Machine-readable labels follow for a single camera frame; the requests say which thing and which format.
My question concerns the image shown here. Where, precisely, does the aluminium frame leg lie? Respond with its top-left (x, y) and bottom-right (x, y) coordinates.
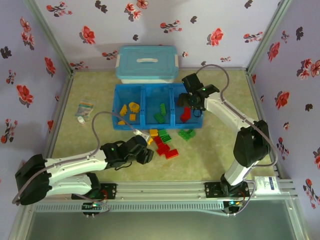
top-left (286, 199), bottom-right (310, 240)
top-left (9, 207), bottom-right (35, 240)

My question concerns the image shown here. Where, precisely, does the wide aluminium base rail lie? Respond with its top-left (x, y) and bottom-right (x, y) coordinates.
top-left (44, 181), bottom-right (298, 201)

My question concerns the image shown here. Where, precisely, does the red stepped lego brick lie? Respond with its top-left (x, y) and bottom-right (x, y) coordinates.
top-left (179, 106), bottom-right (192, 123)

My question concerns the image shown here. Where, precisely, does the grey slotted cable duct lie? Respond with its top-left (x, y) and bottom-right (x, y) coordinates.
top-left (32, 201), bottom-right (227, 213)

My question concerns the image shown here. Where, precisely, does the aluminium side rail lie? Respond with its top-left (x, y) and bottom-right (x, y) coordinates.
top-left (37, 71), bottom-right (75, 161)
top-left (245, 71), bottom-right (285, 180)

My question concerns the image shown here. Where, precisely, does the clear plastic zip bag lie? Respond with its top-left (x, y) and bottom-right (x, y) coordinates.
top-left (74, 99), bottom-right (95, 119)

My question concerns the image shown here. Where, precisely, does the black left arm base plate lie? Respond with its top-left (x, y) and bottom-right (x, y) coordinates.
top-left (72, 182), bottom-right (118, 200)

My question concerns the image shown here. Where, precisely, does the white paper packet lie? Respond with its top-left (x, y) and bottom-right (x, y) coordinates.
top-left (253, 176), bottom-right (280, 195)

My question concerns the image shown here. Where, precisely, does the green lego plate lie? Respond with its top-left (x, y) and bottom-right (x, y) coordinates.
top-left (177, 129), bottom-right (191, 142)

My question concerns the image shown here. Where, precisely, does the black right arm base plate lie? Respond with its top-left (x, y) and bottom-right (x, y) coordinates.
top-left (204, 181), bottom-right (250, 200)

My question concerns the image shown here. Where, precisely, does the blue three-compartment bin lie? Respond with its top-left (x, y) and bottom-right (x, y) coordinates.
top-left (111, 83), bottom-right (205, 131)

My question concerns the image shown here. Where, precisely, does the light blue lidded storage box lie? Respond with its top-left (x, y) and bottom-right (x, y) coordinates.
top-left (115, 44), bottom-right (180, 85)

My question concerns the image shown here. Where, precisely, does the aluminium frame post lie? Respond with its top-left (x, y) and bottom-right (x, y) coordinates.
top-left (23, 0), bottom-right (75, 76)
top-left (245, 0), bottom-right (294, 76)

